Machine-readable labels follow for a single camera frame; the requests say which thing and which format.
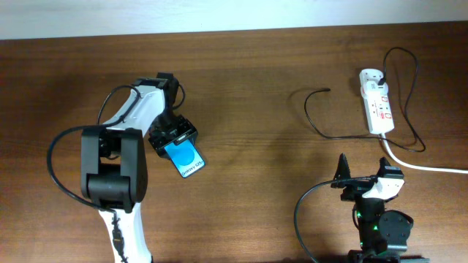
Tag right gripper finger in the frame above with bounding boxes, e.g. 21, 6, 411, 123
377, 157, 391, 177
333, 153, 351, 180

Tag blue screen Galaxy smartphone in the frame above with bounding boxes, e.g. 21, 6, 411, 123
165, 140, 205, 178

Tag white power strip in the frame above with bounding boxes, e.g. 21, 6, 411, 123
359, 69, 394, 135

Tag black USB charging cable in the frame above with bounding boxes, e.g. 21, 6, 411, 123
303, 47, 427, 153

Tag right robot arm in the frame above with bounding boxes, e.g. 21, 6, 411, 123
331, 154, 431, 263

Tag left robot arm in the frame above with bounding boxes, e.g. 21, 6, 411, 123
80, 72, 205, 262

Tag white USB charger adapter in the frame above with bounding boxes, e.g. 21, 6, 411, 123
361, 80, 388, 99

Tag white power strip cord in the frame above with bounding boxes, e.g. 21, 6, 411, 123
380, 132, 468, 175

